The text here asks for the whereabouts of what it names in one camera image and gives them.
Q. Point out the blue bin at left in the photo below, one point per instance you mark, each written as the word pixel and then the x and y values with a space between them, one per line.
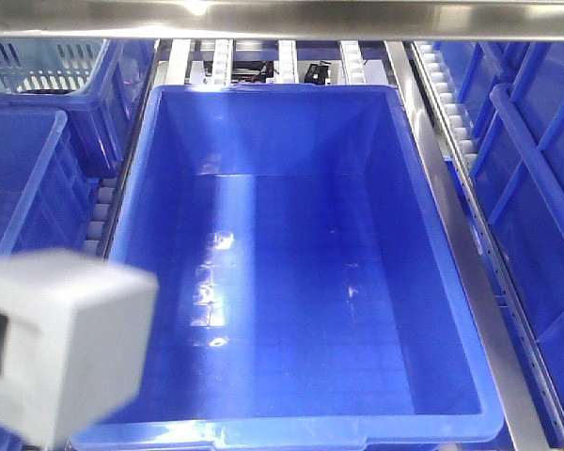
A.
pixel 46 200

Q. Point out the light blue perforated basket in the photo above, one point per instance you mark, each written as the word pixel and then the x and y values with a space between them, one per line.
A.
pixel 48 64

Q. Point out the large blue target bin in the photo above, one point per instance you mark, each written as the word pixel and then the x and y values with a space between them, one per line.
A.
pixel 309 299

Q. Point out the blue bin at right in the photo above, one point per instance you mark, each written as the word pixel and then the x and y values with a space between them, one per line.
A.
pixel 523 203

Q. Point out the gray hollow cube base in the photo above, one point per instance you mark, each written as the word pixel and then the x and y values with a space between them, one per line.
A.
pixel 75 342

